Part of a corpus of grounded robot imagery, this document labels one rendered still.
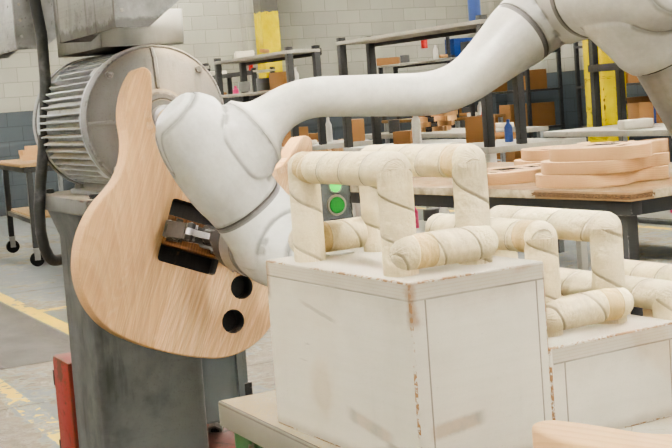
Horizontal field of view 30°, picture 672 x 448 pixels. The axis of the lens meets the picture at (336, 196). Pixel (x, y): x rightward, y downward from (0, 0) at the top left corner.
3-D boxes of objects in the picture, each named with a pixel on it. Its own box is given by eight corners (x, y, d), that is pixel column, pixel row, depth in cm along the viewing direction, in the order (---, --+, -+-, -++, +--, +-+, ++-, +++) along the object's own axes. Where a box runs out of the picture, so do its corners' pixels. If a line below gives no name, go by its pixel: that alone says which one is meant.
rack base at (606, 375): (392, 398, 138) (386, 315, 137) (509, 371, 146) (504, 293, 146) (557, 447, 115) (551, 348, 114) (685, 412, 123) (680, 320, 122)
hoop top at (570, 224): (481, 234, 139) (479, 206, 139) (504, 231, 141) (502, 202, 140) (605, 246, 122) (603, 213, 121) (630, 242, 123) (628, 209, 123)
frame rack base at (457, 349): (273, 423, 131) (260, 260, 129) (394, 396, 138) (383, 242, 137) (424, 482, 107) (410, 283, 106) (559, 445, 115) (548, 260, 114)
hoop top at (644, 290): (540, 295, 143) (539, 268, 143) (562, 291, 145) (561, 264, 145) (668, 315, 126) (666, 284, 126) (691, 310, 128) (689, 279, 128)
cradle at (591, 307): (529, 332, 120) (527, 299, 120) (617, 314, 126) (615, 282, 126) (553, 336, 117) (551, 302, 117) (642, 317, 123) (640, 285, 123)
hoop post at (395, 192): (376, 275, 112) (368, 170, 112) (405, 270, 114) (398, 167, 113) (396, 278, 110) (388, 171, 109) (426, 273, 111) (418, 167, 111)
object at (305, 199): (288, 261, 127) (281, 168, 126) (316, 257, 129) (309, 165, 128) (304, 263, 124) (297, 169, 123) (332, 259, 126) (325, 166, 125)
